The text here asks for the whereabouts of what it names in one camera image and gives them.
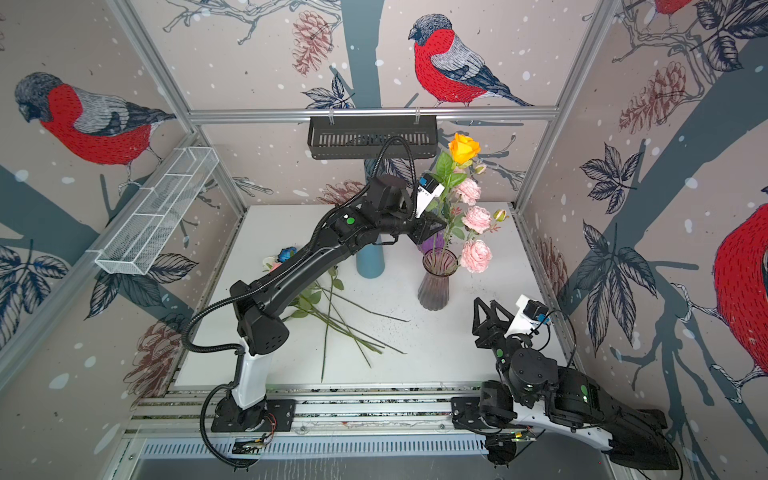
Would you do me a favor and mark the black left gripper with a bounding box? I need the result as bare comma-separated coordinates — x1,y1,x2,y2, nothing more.
376,200,450,245

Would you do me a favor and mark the pink peony spray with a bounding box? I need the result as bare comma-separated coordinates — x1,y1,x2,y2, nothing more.
441,161,493,248
459,205,507,274

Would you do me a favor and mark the orange artificial rose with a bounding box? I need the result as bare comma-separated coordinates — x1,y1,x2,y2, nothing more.
429,133,481,222

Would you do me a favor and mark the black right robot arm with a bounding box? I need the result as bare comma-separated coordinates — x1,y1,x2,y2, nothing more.
452,296,682,470

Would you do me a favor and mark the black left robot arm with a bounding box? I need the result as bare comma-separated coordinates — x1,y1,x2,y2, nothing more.
230,173,446,411

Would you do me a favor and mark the blue purple glass vase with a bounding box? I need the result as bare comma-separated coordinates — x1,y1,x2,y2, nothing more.
418,231,445,253

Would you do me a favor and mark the pink grey glass vase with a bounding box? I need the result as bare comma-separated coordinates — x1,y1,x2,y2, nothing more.
417,247,459,311

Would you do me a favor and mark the teal ceramic vase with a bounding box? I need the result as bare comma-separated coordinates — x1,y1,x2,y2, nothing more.
355,237,385,279

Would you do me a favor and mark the blue artificial rose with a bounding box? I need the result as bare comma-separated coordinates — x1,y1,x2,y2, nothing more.
277,246,297,263

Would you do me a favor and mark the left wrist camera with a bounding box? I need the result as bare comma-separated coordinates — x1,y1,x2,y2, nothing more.
415,172,445,218

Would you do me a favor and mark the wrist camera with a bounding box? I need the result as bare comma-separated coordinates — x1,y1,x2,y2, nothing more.
506,295,550,335
415,172,445,218

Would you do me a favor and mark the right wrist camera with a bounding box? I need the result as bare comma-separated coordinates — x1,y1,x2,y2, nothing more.
506,295,550,335

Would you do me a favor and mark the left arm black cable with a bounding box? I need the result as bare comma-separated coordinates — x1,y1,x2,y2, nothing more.
181,135,418,355

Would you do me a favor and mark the black hanging wire basket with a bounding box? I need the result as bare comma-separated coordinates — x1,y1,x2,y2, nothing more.
307,115,439,160

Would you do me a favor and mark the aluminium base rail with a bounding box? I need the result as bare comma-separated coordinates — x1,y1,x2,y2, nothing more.
128,380,619,460

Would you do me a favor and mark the white wire mesh shelf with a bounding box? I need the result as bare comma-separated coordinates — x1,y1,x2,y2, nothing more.
95,146,219,275

